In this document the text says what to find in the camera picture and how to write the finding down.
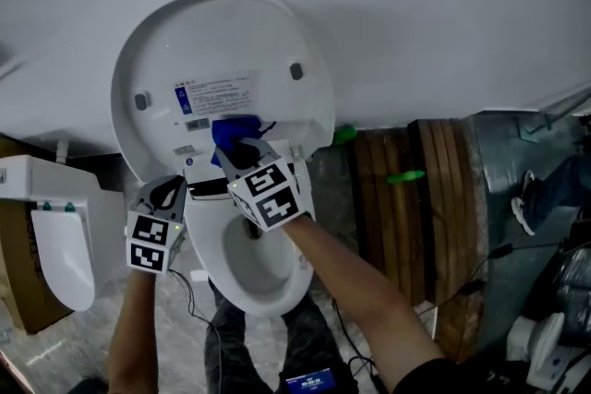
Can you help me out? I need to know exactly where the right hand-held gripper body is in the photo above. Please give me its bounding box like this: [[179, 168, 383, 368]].
[[225, 158, 313, 233]]

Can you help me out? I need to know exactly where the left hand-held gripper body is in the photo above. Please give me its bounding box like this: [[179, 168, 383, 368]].
[[125, 200, 187, 277]]

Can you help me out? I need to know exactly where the blue cleaning cloth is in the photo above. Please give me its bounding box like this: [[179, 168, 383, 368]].
[[210, 114, 278, 167]]

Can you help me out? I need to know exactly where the white toilet lid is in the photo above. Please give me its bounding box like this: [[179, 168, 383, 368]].
[[109, 0, 337, 186]]

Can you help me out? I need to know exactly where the person's left forearm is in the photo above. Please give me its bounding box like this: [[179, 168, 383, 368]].
[[108, 267, 172, 394]]

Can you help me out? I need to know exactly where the person's right forearm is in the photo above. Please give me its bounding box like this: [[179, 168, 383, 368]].
[[281, 214, 444, 388]]

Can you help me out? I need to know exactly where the white smart toilet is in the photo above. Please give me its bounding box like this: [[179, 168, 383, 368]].
[[184, 159, 316, 299]]

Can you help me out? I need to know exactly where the white tank toilet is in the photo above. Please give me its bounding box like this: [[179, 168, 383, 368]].
[[0, 154, 126, 313]]

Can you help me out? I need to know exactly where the white toilet bowl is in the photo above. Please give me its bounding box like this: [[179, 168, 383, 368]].
[[505, 311, 567, 388]]

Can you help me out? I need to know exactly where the green detergent bottle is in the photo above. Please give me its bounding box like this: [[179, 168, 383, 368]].
[[332, 124, 358, 147], [386, 169, 426, 185]]

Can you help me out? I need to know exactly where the wooden plank platform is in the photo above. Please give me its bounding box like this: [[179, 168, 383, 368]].
[[345, 118, 490, 361]]

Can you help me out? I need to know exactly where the person's left leg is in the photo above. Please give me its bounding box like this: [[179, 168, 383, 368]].
[[204, 281, 278, 394]]

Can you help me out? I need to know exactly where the person's leg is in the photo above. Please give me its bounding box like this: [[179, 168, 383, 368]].
[[281, 294, 356, 394], [204, 281, 278, 394]]

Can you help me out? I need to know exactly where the brown cardboard box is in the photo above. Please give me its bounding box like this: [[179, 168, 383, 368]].
[[0, 133, 75, 336]]

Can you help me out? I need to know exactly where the person's right leg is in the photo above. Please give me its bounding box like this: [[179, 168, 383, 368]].
[[281, 294, 356, 394]]

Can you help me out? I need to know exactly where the small black screen device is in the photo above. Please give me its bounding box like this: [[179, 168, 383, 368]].
[[283, 366, 341, 394]]

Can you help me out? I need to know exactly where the person's black shirt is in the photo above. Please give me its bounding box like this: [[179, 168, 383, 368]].
[[392, 357, 486, 394]]

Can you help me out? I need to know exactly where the plastic wrapped grey bundle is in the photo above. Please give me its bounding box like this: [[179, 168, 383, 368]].
[[556, 246, 591, 333]]

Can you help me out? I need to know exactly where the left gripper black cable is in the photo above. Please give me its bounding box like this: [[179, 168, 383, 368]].
[[168, 269, 213, 328]]

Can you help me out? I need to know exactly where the black power cable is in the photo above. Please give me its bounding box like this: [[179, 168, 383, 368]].
[[433, 242, 567, 308]]

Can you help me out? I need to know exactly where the long handled floor mop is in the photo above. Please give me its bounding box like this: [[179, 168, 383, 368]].
[[516, 90, 591, 143]]

